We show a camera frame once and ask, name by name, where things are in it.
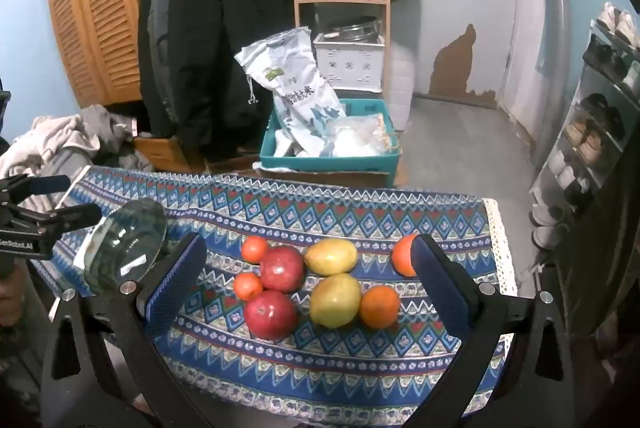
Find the person's left hand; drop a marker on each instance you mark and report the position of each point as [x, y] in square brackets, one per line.
[10, 295]

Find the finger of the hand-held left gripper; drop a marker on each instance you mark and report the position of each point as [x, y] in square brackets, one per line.
[45, 184]
[75, 215]

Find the small orange tangerine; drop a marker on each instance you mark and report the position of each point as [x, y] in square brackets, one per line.
[247, 286]
[254, 249]

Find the wooden louvred wardrobe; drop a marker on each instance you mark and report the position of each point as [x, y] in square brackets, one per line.
[100, 7]

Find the white printed rice bag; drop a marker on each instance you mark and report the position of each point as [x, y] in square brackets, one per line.
[295, 87]

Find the blue patterned tablecloth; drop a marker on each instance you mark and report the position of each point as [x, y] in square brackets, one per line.
[300, 373]

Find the black jacket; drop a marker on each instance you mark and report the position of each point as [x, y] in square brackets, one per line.
[215, 32]

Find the teal plastic crate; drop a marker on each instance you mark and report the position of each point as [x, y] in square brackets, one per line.
[330, 162]

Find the pile of grey clothes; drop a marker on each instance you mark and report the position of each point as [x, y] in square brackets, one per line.
[55, 140]

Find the orange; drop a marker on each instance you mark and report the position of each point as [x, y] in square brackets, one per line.
[380, 307]
[402, 255]

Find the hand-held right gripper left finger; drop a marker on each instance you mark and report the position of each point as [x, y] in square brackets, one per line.
[172, 283]

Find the wooden box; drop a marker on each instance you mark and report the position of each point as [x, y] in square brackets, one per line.
[165, 152]

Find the clear glass bowl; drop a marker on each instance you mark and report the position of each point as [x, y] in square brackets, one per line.
[125, 248]

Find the red apple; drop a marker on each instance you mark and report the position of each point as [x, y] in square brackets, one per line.
[281, 269]
[271, 315]

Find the metal steamer pan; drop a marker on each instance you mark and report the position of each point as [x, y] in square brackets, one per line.
[355, 27]

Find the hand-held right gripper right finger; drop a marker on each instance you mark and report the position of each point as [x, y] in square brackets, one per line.
[442, 283]

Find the yellow green mango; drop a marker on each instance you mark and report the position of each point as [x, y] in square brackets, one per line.
[335, 300]
[331, 256]

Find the white door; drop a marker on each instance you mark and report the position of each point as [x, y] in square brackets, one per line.
[525, 32]

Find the shoe rack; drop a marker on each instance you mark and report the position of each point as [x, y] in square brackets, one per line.
[580, 107]

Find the group of shoes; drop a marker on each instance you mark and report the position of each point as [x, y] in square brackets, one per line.
[595, 142]

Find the white plastic basket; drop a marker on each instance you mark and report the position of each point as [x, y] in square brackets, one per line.
[350, 62]

